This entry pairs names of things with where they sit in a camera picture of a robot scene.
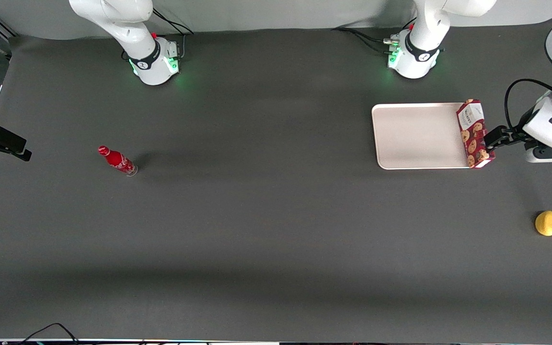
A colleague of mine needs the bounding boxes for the thin black loose cable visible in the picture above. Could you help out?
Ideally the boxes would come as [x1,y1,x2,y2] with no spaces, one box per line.
[17,322,81,345]

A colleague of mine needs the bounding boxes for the dark grey table mat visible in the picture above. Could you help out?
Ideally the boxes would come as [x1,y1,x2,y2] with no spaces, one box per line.
[0,17,552,344]

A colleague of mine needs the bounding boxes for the red cookie box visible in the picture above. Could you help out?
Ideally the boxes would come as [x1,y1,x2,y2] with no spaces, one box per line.
[456,99,496,169]

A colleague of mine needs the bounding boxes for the red cola bottle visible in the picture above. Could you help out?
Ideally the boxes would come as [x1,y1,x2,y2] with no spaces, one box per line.
[97,146,138,177]

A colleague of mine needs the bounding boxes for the yellow lemon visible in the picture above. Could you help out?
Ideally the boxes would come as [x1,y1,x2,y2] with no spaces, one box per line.
[535,210,552,237]

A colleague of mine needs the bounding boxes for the white rectangular tray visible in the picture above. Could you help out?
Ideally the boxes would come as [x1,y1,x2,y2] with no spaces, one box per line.
[371,103,479,170]

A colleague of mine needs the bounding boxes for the black arm base cables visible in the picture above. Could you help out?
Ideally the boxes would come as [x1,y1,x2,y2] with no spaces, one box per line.
[331,14,401,56]
[151,7,195,60]

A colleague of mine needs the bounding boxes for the black left arm base cables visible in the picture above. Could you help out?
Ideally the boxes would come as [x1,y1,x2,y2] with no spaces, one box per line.
[331,14,401,56]

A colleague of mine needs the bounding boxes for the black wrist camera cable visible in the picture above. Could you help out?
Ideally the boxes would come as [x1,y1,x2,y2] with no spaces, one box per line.
[504,79,552,131]

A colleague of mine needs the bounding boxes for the black right arm base cables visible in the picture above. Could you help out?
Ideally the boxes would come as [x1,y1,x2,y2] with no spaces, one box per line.
[151,7,195,60]

